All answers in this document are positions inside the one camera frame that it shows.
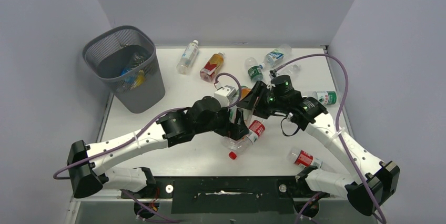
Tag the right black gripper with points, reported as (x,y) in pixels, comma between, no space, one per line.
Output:
(259,91)

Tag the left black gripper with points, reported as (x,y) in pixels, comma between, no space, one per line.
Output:
(235,131)

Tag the orange juice bottle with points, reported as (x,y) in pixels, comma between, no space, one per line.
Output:
(244,92)

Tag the red label bottle front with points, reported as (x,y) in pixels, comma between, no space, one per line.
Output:
(303,159)

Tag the green cap clear bottle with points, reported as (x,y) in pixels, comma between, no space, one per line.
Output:
(323,97)

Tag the yellow honey pomelo bottle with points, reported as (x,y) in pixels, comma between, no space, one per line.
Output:
(139,79)

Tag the clear blue cap bottle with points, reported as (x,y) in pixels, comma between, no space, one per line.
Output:
(134,62)

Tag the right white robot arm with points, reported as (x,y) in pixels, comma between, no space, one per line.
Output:
(370,181)

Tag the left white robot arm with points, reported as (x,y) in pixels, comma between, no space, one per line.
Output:
(94,167)

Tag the grey ribbed waste bin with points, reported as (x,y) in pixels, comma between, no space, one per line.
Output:
(125,60)

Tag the red label bottle lower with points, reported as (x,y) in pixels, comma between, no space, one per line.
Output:
(238,147)

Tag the green label clear bottle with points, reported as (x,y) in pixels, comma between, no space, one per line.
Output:
(253,69)

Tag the blue label clear bottle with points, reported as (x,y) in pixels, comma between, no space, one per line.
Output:
(275,57)

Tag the plain clear bottle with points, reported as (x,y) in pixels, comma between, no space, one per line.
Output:
(291,70)

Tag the red yellow label bottle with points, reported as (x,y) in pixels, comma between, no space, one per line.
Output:
(212,67)

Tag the clear bottle white label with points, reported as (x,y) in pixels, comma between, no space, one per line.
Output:
(188,57)

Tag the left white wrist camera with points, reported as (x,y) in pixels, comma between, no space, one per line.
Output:
(225,95)

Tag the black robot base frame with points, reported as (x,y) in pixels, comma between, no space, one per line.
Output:
(241,194)

